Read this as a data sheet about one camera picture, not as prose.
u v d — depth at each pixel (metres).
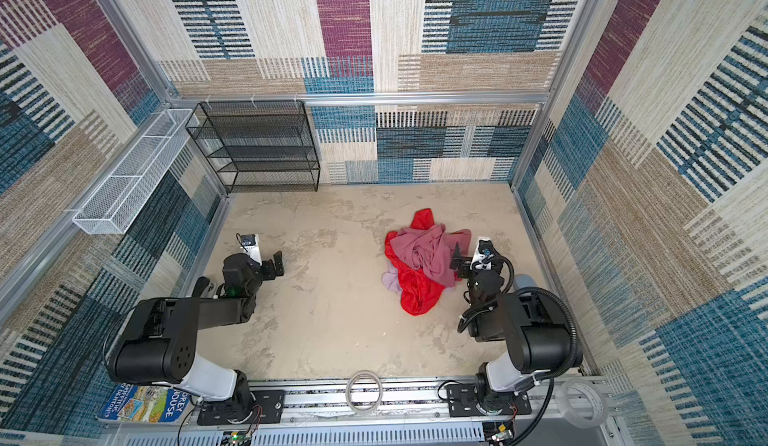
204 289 0.90
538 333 0.46
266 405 0.73
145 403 0.72
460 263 0.82
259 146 1.09
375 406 0.73
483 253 0.75
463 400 0.73
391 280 0.94
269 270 0.85
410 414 0.73
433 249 0.89
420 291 0.87
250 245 0.81
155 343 0.46
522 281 0.95
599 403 0.71
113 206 0.71
